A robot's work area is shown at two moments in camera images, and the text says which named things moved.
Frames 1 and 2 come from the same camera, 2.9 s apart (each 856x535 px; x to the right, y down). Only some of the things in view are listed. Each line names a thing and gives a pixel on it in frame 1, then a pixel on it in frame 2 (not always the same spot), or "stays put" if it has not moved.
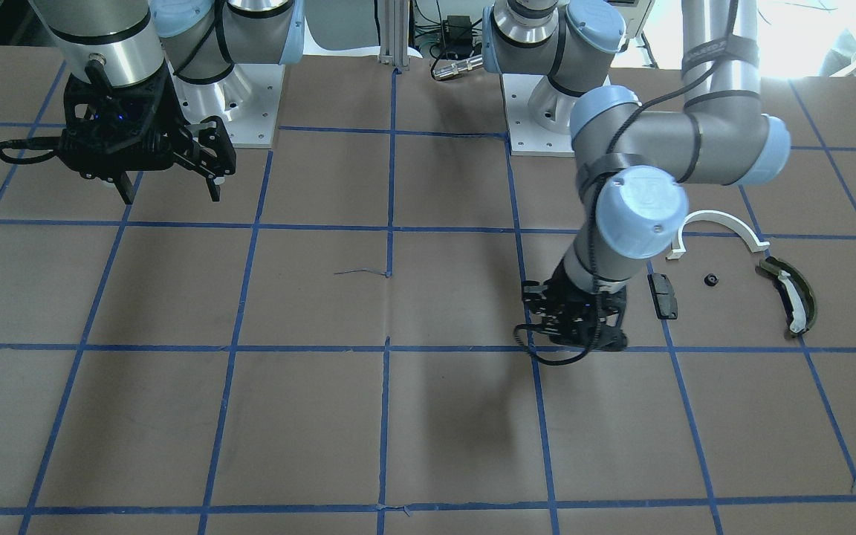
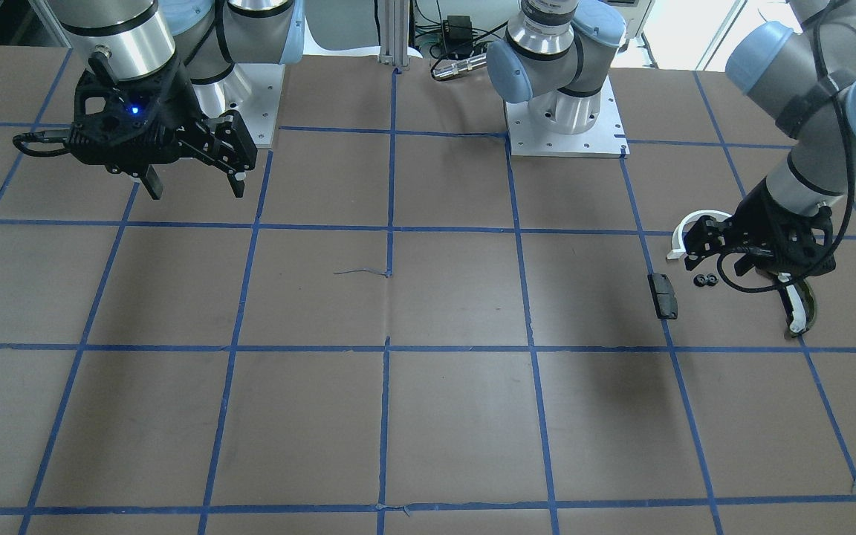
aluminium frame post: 394,16 stays put
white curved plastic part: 753,242 stays put
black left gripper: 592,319 -> 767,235
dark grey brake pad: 663,296 stays put
